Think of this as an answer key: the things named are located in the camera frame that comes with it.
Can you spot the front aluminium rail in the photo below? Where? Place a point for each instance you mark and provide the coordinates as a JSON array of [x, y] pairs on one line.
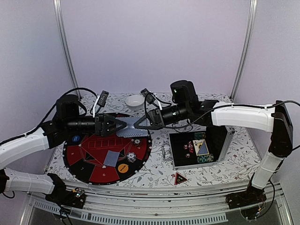
[[114, 205]]

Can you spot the orange big blind button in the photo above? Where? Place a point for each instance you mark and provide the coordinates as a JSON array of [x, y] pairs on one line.
[[123, 168]]

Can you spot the blue small blind button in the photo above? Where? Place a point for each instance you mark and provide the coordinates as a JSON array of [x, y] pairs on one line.
[[76, 138]]

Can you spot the aluminium poker chip case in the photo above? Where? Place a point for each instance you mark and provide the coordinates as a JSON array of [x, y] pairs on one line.
[[218, 140]]

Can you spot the red dice group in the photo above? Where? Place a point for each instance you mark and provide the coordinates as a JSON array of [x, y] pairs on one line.
[[189, 149]]

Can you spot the boxed card deck ace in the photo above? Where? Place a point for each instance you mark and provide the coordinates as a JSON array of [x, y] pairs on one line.
[[200, 147]]

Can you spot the white ceramic bowl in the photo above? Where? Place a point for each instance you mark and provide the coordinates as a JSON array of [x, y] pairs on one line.
[[134, 102]]

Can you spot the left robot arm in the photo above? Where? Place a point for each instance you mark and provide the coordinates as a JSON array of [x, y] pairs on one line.
[[71, 115]]

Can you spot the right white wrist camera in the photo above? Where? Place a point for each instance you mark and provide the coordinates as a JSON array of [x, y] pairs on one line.
[[151, 98]]

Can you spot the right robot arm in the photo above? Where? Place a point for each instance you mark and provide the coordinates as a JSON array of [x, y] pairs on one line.
[[272, 118]]

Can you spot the right aluminium frame post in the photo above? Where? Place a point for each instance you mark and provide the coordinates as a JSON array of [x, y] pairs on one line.
[[245, 48]]

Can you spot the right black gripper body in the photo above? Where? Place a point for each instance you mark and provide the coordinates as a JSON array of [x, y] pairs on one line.
[[183, 109]]

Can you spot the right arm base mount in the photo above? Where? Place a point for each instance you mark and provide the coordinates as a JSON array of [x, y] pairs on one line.
[[248, 197]]

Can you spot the aluminium frame post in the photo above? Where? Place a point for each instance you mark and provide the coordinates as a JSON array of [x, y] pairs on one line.
[[245, 48], [64, 42]]

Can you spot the left aluminium frame post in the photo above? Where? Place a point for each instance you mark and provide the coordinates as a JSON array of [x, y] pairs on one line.
[[64, 42]]

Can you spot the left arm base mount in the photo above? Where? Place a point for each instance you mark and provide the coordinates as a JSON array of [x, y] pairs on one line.
[[73, 198]]

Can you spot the red black triangle card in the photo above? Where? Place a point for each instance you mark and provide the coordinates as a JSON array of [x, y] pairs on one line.
[[179, 179]]

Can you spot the red black 100 chip stack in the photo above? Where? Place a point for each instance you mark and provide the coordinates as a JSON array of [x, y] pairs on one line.
[[137, 142]]

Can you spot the poker chip row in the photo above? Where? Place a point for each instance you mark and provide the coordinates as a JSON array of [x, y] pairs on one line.
[[199, 135], [205, 158]]

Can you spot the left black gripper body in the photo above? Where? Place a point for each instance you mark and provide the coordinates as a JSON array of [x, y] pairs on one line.
[[75, 123]]

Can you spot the lower poker chip row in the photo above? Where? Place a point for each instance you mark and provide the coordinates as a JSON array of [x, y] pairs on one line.
[[205, 158]]

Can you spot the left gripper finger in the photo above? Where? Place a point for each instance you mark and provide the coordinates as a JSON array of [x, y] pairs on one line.
[[114, 130], [115, 122]]

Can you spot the dealt blue playing cards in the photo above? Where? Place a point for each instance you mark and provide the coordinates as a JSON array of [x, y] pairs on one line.
[[111, 158]]

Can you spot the round red black poker mat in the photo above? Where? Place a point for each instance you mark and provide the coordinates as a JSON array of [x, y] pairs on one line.
[[84, 159]]

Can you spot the upper poker chip row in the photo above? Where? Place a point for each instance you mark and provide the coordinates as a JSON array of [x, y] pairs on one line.
[[199, 135]]

